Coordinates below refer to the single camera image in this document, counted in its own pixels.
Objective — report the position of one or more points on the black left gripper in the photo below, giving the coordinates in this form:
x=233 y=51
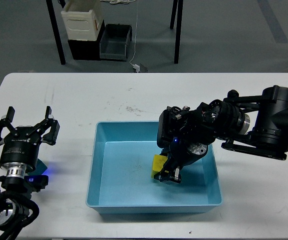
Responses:
x=22 y=144

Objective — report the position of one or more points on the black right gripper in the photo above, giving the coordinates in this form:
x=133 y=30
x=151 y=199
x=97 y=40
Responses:
x=180 y=153

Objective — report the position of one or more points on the yellow block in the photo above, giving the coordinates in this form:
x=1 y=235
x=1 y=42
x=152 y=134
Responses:
x=157 y=164

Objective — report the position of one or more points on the green block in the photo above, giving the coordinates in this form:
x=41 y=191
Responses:
x=40 y=169

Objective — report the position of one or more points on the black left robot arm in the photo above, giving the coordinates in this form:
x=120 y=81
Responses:
x=25 y=171

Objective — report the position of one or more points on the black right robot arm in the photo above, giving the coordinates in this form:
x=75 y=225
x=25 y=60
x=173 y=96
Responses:
x=256 y=125

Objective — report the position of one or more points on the blue plastic box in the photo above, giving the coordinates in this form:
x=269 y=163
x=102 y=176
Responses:
x=121 y=179

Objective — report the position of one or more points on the white power adapter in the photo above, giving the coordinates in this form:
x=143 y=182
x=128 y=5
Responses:
x=136 y=68

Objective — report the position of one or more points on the black crate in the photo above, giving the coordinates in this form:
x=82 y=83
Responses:
x=86 y=50

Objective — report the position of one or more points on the grey storage bin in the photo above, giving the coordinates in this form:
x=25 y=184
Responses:
x=114 y=42

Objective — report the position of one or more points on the cream plastic container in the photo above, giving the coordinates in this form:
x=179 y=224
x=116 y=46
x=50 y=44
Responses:
x=82 y=19

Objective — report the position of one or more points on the black table leg left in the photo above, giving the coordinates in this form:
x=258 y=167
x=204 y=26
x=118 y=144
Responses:
x=56 y=33

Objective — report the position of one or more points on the black table leg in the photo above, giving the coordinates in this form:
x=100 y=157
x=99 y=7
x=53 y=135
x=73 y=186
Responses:
x=56 y=33
x=176 y=16

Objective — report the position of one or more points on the black table leg right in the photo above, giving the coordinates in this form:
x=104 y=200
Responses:
x=176 y=16

